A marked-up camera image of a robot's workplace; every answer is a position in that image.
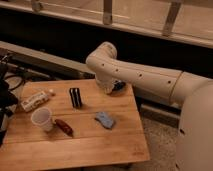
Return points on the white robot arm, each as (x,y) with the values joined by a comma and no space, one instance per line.
(192,93)

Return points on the black round bowl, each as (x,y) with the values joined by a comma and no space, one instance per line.
(119,85)

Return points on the blue sponge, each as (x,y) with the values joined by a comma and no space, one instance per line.
(105,120)

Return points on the red brown pocket knife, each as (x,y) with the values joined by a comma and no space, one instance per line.
(64,127)

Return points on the white plastic cup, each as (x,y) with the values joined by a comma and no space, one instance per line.
(42,117)

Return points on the black equipment with cables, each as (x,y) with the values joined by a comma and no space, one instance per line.
(7,98)

